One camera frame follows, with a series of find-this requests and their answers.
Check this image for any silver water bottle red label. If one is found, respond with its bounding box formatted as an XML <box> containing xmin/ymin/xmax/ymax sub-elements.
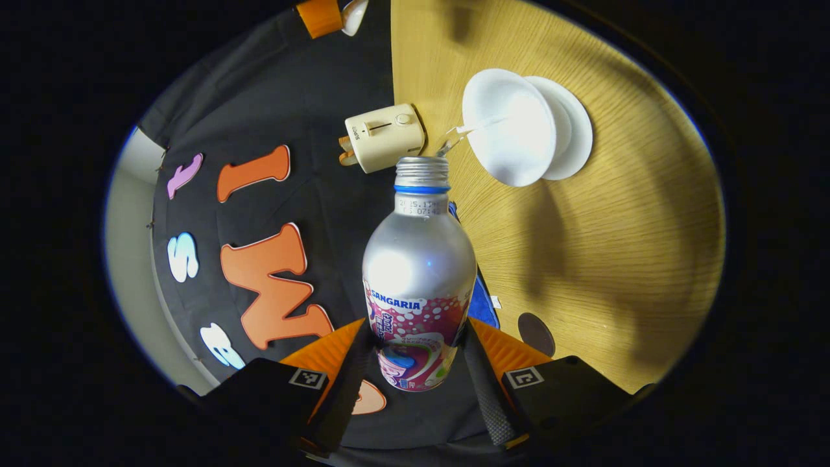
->
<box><xmin>362</xmin><ymin>156</ymin><xmax>477</xmax><ymax>392</ymax></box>

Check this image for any cream toaster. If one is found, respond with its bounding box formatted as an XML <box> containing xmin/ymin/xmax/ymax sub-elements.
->
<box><xmin>344</xmin><ymin>104</ymin><xmax>426</xmax><ymax>174</ymax></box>

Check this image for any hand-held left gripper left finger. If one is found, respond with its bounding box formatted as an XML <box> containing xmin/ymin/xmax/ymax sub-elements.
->
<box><xmin>176</xmin><ymin>318</ymin><xmax>375</xmax><ymax>464</ymax></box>

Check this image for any white teacup lid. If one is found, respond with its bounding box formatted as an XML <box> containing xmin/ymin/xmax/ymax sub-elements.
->
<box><xmin>342</xmin><ymin>0</ymin><xmax>370</xmax><ymax>37</ymax></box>

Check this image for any dark round coaster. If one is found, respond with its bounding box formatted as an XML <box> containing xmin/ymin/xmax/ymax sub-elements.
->
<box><xmin>518</xmin><ymin>313</ymin><xmax>557</xmax><ymax>358</ymax></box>

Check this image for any blue folded cloth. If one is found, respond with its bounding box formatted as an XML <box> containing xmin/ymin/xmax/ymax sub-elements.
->
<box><xmin>447</xmin><ymin>201</ymin><xmax>501</xmax><ymax>329</ymax></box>

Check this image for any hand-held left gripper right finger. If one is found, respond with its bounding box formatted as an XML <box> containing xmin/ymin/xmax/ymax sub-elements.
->
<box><xmin>462</xmin><ymin>318</ymin><xmax>657</xmax><ymax>456</ymax></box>

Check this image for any white teacup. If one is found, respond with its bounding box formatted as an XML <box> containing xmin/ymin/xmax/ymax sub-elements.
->
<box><xmin>462</xmin><ymin>68</ymin><xmax>558</xmax><ymax>188</ymax></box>

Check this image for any white saucer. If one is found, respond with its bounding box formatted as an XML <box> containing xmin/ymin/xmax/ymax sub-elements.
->
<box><xmin>525</xmin><ymin>76</ymin><xmax>594</xmax><ymax>182</ymax></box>

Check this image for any black backdrop cloth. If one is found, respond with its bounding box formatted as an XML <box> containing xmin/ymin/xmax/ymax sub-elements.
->
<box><xmin>138</xmin><ymin>0</ymin><xmax>519</xmax><ymax>464</ymax></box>

